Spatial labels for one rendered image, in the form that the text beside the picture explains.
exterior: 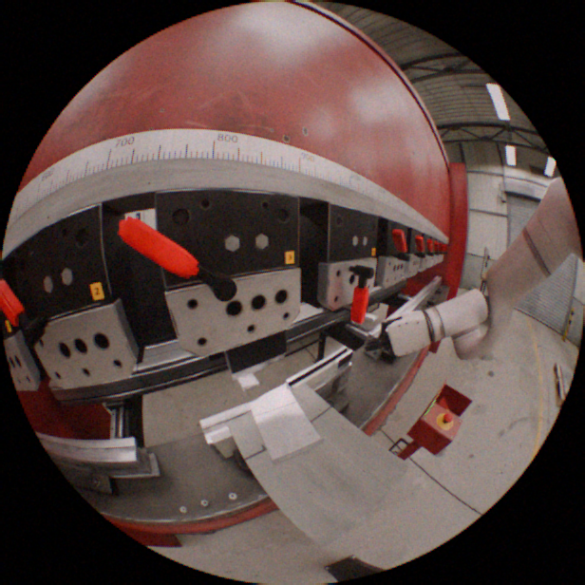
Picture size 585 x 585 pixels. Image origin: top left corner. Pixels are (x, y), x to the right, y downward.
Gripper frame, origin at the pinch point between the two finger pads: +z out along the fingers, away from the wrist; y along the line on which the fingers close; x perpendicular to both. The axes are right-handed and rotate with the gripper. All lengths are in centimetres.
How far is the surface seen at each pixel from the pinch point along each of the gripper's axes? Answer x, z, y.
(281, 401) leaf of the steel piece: 22.9, 14.4, 5.6
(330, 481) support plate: 34.0, 3.2, -1.4
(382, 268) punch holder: -0.6, -9.3, 18.2
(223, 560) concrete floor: 98, 67, -81
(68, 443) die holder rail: 70, 43, 18
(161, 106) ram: 35, -2, 45
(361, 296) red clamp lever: 14.7, -4.6, 18.0
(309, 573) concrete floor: 83, 31, -102
